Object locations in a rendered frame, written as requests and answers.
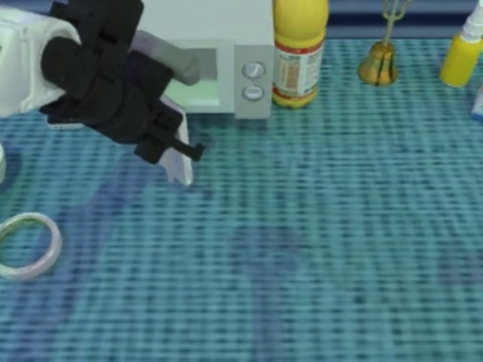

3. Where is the white and blue box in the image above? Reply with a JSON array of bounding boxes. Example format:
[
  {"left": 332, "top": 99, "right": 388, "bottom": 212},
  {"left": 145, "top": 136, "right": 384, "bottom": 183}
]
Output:
[{"left": 471, "top": 81, "right": 483, "bottom": 123}]

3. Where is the blue woven table mat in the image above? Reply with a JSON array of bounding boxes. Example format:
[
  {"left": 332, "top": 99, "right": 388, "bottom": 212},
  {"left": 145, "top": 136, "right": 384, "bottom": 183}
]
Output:
[{"left": 0, "top": 35, "right": 483, "bottom": 362}]

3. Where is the white toy microwave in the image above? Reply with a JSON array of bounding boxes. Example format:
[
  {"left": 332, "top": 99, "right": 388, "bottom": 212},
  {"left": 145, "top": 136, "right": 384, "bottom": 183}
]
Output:
[{"left": 141, "top": 0, "right": 275, "bottom": 121}]

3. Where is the yellow drink bottle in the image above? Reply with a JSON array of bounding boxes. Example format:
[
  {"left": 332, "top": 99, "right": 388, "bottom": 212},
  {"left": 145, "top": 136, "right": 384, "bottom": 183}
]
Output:
[{"left": 271, "top": 0, "right": 328, "bottom": 112}]

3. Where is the brass hand bell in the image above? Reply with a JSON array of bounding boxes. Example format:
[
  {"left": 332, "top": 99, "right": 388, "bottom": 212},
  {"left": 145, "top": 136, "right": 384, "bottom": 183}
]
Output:
[{"left": 357, "top": 0, "right": 400, "bottom": 87}]

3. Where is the yellow spray bottle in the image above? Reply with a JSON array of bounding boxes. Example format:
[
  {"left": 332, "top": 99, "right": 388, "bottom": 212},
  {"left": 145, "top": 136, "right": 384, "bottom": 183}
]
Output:
[{"left": 438, "top": 0, "right": 483, "bottom": 89}]

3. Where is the pale iridescent bangle ring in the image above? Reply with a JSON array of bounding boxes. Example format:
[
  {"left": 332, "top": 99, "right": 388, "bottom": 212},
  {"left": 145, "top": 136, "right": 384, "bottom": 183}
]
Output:
[{"left": 0, "top": 211, "right": 63, "bottom": 282}]

